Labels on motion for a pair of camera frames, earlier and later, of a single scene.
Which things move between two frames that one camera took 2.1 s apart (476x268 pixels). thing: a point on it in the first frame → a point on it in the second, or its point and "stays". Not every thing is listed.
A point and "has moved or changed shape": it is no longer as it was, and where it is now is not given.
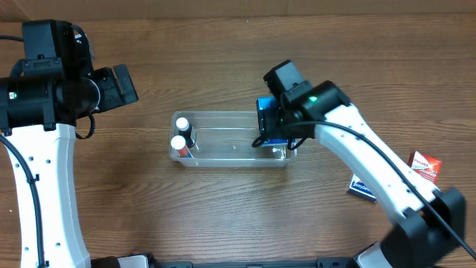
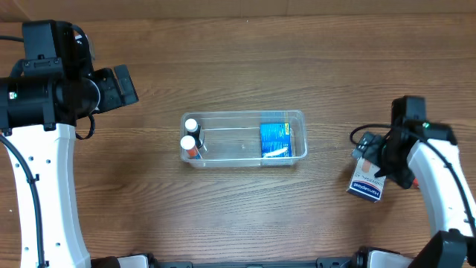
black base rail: x=320 y=263 stays
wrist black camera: x=285 y=80 → x=409 y=112
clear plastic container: x=225 y=138 stays
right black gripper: x=268 y=124 → x=384 y=155
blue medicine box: x=264 y=103 has moved or changed shape
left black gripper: x=110 y=89 stays
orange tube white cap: x=178 y=142 → x=187 y=143
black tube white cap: x=185 y=130 → x=194 y=129
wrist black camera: x=47 y=46 stays
